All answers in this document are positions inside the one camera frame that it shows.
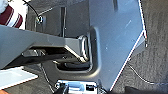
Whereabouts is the round base button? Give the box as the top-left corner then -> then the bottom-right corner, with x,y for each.
36,15 -> 45,24

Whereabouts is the white box blue middle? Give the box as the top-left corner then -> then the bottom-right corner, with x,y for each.
54,78 -> 100,94

